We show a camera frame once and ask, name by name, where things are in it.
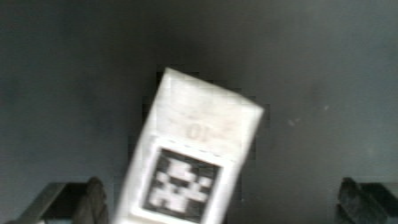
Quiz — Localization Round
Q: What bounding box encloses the white table leg with tag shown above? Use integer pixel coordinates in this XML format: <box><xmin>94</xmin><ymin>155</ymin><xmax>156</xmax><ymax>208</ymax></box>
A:
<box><xmin>112</xmin><ymin>69</ymin><xmax>265</xmax><ymax>224</ymax></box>

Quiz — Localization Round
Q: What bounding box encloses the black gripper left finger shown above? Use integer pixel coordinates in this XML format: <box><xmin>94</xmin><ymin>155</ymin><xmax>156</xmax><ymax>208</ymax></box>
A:
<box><xmin>16</xmin><ymin>177</ymin><xmax>110</xmax><ymax>224</ymax></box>

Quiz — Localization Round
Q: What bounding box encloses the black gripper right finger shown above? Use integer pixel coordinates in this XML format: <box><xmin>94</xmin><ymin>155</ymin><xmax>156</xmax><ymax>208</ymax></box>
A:
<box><xmin>336</xmin><ymin>178</ymin><xmax>398</xmax><ymax>224</ymax></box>

